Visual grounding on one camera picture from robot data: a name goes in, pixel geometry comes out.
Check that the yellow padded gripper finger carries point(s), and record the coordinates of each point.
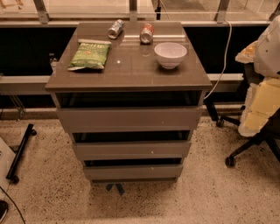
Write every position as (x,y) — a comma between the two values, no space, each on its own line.
(261,103)

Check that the grey drawer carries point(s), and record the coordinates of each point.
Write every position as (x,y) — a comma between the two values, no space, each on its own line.
(82,120)
(133,172)
(131,150)

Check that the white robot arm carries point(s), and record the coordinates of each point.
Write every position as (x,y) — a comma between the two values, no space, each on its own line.
(267,52)

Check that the grey top drawer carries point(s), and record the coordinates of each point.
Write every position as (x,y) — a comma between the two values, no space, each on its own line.
(82,120)

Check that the grey drawer cabinet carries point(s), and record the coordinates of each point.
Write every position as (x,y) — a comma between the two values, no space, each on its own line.
(131,79)

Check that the grey bottom drawer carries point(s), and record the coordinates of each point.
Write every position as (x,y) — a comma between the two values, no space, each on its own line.
(133,172)

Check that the black office chair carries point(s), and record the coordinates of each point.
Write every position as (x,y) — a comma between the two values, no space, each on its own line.
(268,134)

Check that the white bowl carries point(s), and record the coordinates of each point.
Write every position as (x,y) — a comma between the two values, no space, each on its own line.
(169,55)

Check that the red soda can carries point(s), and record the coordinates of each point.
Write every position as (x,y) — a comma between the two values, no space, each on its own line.
(146,33)

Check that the silver soda can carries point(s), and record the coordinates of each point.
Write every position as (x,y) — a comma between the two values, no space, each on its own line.
(115,30)

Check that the green chip bag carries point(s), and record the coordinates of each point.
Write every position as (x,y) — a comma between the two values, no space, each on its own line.
(91,54)

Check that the black wheeled stand leg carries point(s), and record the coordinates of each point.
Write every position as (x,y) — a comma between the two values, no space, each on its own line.
(11,175)

